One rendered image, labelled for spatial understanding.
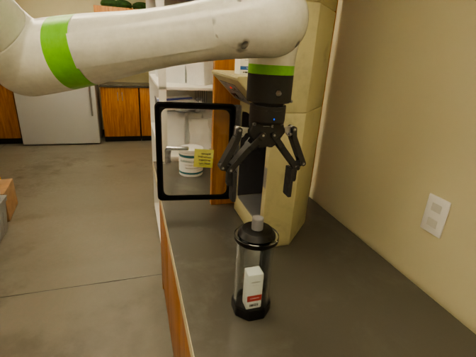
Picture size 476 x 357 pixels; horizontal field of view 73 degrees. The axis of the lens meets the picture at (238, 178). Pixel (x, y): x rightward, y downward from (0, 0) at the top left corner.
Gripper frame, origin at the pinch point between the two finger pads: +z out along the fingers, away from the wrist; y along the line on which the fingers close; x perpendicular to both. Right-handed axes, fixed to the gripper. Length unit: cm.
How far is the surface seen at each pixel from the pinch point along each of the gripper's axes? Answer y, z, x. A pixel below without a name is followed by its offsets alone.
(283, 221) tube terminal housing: -20.2, 23.5, -25.1
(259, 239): 1.0, 9.9, 4.2
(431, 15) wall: -56, -43, -19
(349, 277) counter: -34.2, 33.5, -4.2
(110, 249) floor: 52, 127, -182
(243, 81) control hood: -2.7, -22.3, -25.1
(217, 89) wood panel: -5, -16, -62
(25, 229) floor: 126, 127, -232
